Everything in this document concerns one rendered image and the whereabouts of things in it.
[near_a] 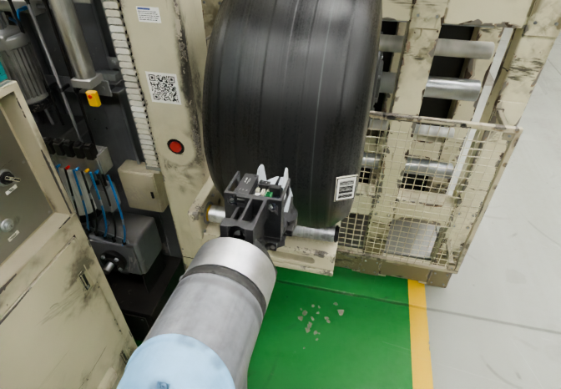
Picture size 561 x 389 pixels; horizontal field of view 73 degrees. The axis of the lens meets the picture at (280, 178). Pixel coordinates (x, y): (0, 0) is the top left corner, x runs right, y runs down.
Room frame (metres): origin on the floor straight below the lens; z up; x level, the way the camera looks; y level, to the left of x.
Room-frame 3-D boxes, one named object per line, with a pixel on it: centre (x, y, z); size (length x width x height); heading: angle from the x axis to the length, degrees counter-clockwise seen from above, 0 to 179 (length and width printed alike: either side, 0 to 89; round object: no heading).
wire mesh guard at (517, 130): (1.11, -0.30, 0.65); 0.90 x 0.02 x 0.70; 77
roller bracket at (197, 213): (0.88, 0.17, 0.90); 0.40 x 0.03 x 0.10; 167
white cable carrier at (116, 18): (0.86, 0.34, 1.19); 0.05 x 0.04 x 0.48; 167
